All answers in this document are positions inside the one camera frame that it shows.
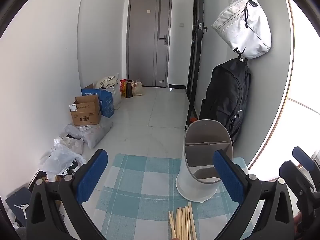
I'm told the red black shopping bag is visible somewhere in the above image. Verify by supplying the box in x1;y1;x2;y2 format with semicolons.
120;79;133;99

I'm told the navy jordan shoe box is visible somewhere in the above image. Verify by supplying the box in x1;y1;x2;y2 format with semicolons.
5;187;31;227

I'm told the brown cardboard box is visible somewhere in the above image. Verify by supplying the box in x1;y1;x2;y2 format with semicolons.
69;95;101;126

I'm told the white hanging bag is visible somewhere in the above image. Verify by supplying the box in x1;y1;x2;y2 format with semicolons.
212;0;272;59

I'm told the teal checked table cloth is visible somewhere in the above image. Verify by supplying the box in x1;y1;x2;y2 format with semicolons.
93;154;238;239

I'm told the white plastic bag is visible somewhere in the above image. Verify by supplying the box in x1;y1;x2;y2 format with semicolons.
39;144;87;182

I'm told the blue cardboard box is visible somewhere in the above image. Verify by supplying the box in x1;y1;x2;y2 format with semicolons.
81;88;114;118

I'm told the grey parcel bag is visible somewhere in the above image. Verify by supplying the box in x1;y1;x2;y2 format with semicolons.
65;117;113;149

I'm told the wooden chopstick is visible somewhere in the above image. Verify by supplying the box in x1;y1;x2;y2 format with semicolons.
188;202;197;240
181;207;186;240
179;207;184;240
175;208;181;239
168;211;176;239
185;206;191;240

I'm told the black white sneaker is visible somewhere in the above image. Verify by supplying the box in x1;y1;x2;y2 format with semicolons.
61;160;80;177

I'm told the white paper parcel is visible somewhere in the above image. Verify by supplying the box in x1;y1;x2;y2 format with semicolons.
54;136;84;155

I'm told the grey entrance door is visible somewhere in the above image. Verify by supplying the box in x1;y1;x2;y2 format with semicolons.
126;0;172;87

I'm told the black metal stand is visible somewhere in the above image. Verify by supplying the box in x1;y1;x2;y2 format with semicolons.
185;0;207;130

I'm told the translucent plastic bag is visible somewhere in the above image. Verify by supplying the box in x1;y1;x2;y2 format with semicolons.
132;80;144;96

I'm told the beige cloth pile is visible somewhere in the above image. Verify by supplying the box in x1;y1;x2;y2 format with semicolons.
95;75;118;89

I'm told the black backpack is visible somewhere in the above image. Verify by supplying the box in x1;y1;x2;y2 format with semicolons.
199;57;251;143

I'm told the white grey utensil holder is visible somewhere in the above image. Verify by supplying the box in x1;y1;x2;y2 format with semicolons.
176;119;233;203

